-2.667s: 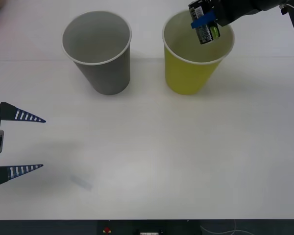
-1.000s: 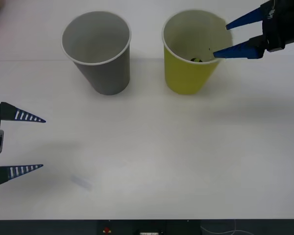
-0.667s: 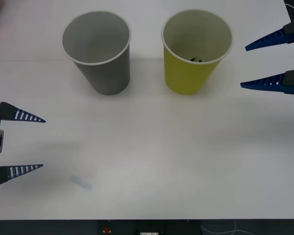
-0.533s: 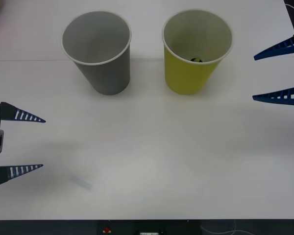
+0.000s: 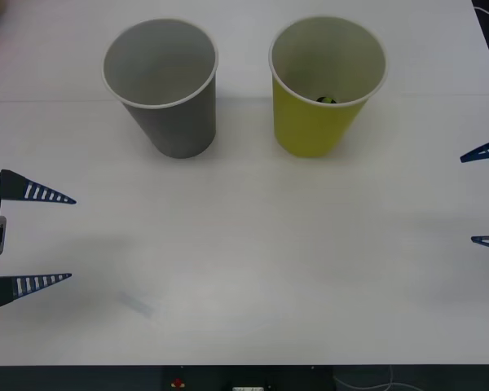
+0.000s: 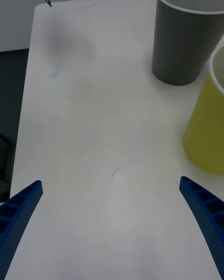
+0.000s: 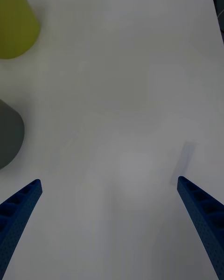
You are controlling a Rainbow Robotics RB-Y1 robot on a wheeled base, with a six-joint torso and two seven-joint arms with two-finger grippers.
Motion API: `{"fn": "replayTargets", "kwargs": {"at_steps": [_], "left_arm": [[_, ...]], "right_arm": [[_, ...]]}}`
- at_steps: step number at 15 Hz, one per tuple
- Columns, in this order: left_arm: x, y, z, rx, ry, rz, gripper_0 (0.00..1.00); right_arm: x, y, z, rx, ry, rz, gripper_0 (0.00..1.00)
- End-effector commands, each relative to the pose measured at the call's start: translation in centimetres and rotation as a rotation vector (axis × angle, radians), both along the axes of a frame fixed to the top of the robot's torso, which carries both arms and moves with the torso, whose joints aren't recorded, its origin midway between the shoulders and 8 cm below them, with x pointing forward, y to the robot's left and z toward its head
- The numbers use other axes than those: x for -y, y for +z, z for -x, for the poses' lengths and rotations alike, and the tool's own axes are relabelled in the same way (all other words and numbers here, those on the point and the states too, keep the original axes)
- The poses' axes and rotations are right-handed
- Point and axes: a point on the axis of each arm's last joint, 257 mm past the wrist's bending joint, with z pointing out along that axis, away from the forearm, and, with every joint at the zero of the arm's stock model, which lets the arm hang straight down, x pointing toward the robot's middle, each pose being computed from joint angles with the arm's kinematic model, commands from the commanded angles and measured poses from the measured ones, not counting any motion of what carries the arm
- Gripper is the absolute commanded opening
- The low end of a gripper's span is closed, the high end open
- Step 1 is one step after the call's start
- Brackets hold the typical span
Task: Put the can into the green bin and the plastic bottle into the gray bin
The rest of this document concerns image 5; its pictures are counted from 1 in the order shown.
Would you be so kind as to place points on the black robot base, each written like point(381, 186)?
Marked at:
point(106, 379)

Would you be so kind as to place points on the silver drink can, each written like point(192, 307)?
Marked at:
point(326, 99)

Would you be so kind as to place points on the yellow-green plastic waste bin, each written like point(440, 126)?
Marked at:
point(309, 130)

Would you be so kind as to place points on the grey plastic waste bin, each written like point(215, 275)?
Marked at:
point(179, 126)

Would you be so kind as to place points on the red push button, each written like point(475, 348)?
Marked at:
point(178, 383)

